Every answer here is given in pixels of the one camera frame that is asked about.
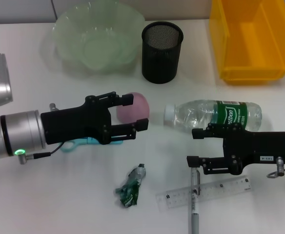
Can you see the black mesh pen holder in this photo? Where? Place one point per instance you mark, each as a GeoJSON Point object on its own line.
{"type": "Point", "coordinates": [160, 61]}

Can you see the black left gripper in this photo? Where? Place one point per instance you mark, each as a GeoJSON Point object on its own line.
{"type": "Point", "coordinates": [71, 124]}

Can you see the green plastic wrapper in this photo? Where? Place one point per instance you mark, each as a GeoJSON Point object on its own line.
{"type": "Point", "coordinates": [132, 185]}

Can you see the transparent plastic ruler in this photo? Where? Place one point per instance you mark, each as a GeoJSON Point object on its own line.
{"type": "Point", "coordinates": [218, 191]}

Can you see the clear green-label water bottle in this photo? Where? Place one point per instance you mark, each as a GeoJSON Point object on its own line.
{"type": "Point", "coordinates": [193, 114]}

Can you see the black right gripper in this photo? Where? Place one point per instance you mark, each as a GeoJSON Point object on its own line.
{"type": "Point", "coordinates": [267, 146]}

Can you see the yellow plastic bin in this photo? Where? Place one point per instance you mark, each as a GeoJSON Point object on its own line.
{"type": "Point", "coordinates": [254, 48]}

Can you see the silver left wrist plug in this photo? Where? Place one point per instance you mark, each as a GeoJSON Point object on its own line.
{"type": "Point", "coordinates": [52, 106]}

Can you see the blue capped scissors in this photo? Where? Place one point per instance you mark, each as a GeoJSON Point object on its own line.
{"type": "Point", "coordinates": [115, 142]}

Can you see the pink peach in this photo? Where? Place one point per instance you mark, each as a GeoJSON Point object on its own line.
{"type": "Point", "coordinates": [137, 107]}

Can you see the translucent green fruit bowl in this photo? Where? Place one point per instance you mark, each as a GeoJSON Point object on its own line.
{"type": "Point", "coordinates": [96, 48]}

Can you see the grey clear pen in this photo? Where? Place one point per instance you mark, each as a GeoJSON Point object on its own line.
{"type": "Point", "coordinates": [195, 219]}

